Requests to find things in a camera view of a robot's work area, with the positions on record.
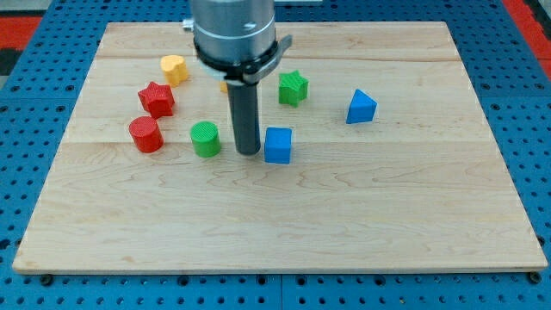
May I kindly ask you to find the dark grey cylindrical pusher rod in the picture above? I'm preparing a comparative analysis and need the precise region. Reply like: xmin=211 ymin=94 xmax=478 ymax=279
xmin=227 ymin=84 xmax=261 ymax=156

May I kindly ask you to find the black clamp ring mount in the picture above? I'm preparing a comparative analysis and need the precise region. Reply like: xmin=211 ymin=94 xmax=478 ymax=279
xmin=193 ymin=34 xmax=293 ymax=85

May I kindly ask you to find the blue cube block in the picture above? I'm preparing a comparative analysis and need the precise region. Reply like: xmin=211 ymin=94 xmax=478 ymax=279
xmin=264 ymin=127 xmax=292 ymax=164

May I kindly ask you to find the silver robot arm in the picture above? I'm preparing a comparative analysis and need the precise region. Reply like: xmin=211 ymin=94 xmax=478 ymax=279
xmin=183 ymin=0 xmax=293 ymax=156

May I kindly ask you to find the blue triangle block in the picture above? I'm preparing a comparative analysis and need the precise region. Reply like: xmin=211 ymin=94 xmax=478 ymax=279
xmin=345 ymin=89 xmax=378 ymax=124

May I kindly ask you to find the small yellow block behind rod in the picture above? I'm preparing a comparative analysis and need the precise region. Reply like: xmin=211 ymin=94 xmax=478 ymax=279
xmin=220 ymin=82 xmax=228 ymax=93

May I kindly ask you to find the green star block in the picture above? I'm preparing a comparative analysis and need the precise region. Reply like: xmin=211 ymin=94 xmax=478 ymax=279
xmin=278 ymin=70 xmax=309 ymax=108

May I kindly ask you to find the green cylinder block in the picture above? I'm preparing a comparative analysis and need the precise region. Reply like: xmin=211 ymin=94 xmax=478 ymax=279
xmin=190 ymin=121 xmax=221 ymax=158

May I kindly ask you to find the yellow heart block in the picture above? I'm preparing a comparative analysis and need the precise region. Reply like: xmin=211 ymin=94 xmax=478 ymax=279
xmin=160 ymin=55 xmax=189 ymax=88

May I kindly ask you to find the red star block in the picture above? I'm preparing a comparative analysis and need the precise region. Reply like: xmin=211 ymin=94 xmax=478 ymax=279
xmin=138 ymin=82 xmax=175 ymax=119

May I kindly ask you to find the red cylinder block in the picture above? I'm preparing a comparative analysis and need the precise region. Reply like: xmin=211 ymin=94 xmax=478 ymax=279
xmin=128 ymin=116 xmax=164 ymax=153

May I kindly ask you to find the light wooden board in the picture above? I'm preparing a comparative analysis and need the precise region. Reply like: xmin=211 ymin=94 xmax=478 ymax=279
xmin=13 ymin=22 xmax=548 ymax=275

